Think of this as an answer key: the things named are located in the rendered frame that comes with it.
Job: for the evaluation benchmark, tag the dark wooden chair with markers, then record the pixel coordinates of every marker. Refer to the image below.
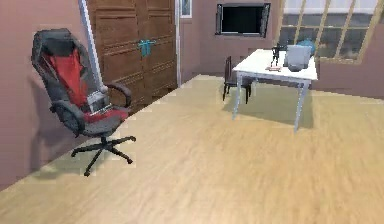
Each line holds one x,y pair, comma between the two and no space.
229,76

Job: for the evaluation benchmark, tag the black and red gaming chair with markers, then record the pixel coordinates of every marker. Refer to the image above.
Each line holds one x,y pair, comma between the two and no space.
68,71

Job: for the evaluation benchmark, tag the white table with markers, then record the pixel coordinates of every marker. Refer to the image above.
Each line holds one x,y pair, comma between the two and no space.
263,65

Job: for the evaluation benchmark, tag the brown wooden room door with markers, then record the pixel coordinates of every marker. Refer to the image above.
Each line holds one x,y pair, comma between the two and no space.
133,50

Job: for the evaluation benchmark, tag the pink flat object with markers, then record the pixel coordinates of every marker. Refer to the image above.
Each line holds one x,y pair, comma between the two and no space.
273,69

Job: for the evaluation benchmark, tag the grey laptop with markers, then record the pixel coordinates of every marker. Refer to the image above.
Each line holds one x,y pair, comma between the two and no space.
97,101

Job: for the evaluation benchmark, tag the black figurine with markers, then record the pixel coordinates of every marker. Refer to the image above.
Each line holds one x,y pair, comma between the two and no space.
276,55

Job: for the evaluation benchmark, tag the white framed picture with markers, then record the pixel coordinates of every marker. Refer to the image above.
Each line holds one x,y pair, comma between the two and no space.
186,7

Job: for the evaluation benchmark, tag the black television set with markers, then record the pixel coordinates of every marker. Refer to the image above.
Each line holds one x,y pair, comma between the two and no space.
242,19

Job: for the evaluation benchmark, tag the grey box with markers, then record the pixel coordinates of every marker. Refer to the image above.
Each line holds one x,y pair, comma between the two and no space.
297,57

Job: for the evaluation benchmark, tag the teal round object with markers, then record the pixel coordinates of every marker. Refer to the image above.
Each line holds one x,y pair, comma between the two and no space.
308,45

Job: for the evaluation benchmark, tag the wood framed window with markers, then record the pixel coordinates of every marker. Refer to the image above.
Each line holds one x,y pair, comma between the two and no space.
330,30

